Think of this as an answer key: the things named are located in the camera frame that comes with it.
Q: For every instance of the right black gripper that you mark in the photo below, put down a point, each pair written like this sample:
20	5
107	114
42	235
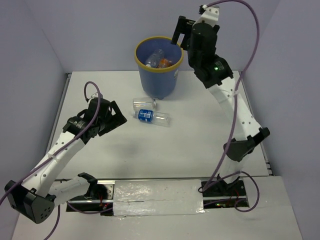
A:
183	26

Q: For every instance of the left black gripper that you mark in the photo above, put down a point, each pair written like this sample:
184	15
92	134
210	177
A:
116	120

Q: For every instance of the blue label clear bottle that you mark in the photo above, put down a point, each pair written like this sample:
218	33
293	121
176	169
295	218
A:
152	117

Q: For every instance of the orange label long bottle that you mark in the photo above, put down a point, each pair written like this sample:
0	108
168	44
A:
164	63

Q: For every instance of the clear crushed bottle white cap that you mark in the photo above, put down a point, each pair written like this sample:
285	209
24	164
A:
155	58

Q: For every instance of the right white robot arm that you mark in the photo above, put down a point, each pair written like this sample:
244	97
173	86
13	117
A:
245	133

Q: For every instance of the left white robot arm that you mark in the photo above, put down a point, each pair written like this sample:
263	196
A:
37	195

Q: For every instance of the blue bin with yellow rim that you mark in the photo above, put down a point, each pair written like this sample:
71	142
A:
158	82

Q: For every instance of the silver foil sheet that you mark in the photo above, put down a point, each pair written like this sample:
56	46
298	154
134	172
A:
157	198

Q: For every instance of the black metal base rail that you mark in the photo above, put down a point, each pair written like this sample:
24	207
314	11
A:
100	199

